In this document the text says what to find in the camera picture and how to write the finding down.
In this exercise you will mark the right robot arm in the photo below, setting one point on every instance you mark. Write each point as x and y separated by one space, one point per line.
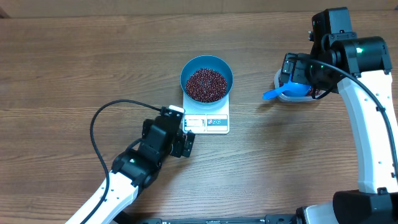
359 70

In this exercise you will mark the blue plastic measuring scoop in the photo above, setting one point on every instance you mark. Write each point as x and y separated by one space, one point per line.
290 88

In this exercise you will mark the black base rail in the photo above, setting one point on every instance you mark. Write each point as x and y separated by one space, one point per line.
124 218

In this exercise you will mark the red adzuki beans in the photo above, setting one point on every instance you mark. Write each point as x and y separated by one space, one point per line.
309 93

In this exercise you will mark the white digital kitchen scale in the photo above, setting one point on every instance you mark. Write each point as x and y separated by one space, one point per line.
206 118

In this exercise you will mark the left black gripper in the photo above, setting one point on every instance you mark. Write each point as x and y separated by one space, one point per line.
180 150

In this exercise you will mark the clear plastic food container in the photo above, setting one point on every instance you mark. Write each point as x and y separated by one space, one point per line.
289 99

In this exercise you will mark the red beans in bowl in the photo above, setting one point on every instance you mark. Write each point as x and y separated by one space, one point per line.
206 86

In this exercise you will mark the teal round bowl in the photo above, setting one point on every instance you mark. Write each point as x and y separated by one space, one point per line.
207 61

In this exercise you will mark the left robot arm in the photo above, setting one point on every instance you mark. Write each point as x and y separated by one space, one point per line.
136 168

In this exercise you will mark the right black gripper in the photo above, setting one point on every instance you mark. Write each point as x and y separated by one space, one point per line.
305 68

